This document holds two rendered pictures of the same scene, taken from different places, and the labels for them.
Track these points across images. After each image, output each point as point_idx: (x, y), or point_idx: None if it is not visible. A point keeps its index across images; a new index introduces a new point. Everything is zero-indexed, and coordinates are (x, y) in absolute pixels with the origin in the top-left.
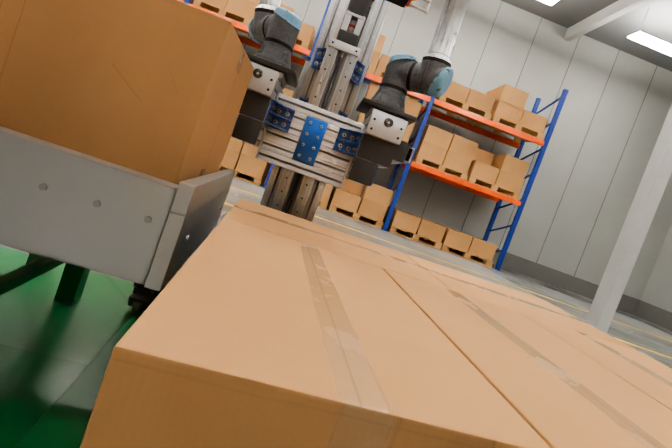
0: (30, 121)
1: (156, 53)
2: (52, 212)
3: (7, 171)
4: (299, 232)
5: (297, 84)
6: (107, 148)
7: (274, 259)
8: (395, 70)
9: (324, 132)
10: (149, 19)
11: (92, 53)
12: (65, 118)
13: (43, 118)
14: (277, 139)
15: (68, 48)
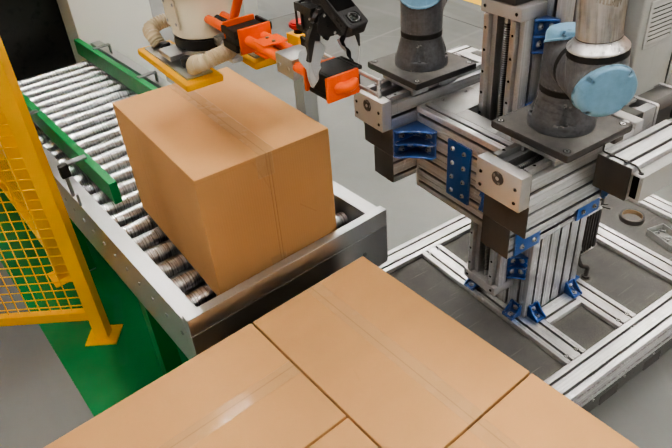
0: (172, 233)
1: (183, 200)
2: (160, 313)
3: (143, 286)
4: (328, 338)
5: (470, 67)
6: (194, 258)
7: (197, 397)
8: (544, 62)
9: (469, 162)
10: (173, 176)
11: (169, 196)
12: (178, 234)
13: (174, 232)
14: (429, 165)
15: (163, 191)
